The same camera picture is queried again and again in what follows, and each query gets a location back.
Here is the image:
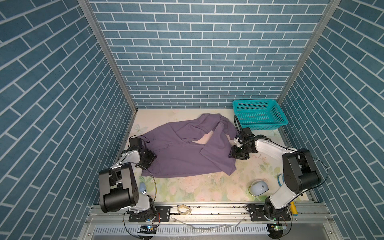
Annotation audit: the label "purple trousers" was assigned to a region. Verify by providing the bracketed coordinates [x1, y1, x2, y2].
[142, 114, 237, 178]

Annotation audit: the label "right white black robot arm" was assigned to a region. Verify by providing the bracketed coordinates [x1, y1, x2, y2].
[229, 128, 322, 220]

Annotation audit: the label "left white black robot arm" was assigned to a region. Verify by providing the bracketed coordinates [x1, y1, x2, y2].
[99, 135, 157, 221]

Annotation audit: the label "blue garden rake yellow handle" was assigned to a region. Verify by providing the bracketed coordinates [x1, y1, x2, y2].
[277, 174, 299, 216]

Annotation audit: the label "aluminium front rail frame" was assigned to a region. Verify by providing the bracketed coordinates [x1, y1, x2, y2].
[79, 201, 342, 240]

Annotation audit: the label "grey computer mouse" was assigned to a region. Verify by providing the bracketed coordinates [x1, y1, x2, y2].
[248, 180, 269, 197]

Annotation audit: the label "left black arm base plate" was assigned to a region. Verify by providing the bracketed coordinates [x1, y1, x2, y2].
[129, 206, 171, 223]

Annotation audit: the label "beige rubber band loop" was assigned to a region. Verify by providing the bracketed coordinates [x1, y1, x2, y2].
[177, 205, 192, 216]

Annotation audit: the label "teal plastic mesh basket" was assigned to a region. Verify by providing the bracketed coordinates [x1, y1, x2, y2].
[233, 99, 289, 131]

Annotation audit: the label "white slotted cable duct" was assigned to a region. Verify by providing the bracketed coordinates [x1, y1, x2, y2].
[94, 224, 270, 237]

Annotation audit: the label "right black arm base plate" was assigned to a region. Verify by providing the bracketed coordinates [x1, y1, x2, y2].
[245, 204, 291, 222]

